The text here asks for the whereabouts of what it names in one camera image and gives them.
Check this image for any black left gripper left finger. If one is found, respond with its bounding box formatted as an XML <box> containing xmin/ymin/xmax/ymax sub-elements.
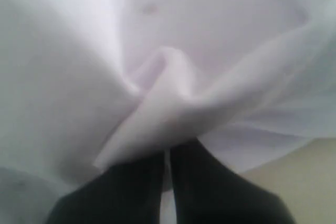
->
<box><xmin>46</xmin><ymin>153</ymin><xmax>165</xmax><ymax>224</ymax></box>

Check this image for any white t-shirt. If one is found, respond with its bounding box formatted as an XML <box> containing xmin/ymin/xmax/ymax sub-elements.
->
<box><xmin>1</xmin><ymin>0</ymin><xmax>335</xmax><ymax>223</ymax></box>

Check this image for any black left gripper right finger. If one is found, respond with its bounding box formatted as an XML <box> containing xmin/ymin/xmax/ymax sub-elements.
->
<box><xmin>170</xmin><ymin>140</ymin><xmax>296</xmax><ymax>224</ymax></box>

